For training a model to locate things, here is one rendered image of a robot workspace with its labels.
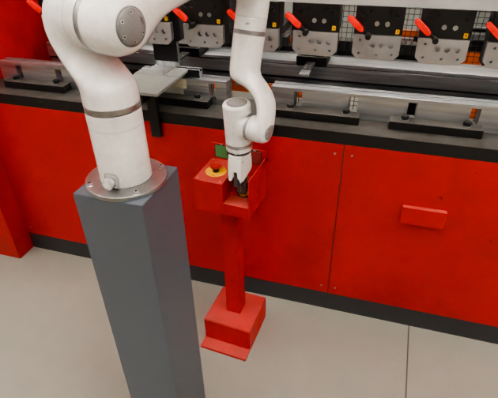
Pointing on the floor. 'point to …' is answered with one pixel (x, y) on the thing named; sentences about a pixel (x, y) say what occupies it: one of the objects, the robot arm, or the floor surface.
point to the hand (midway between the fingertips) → (242, 187)
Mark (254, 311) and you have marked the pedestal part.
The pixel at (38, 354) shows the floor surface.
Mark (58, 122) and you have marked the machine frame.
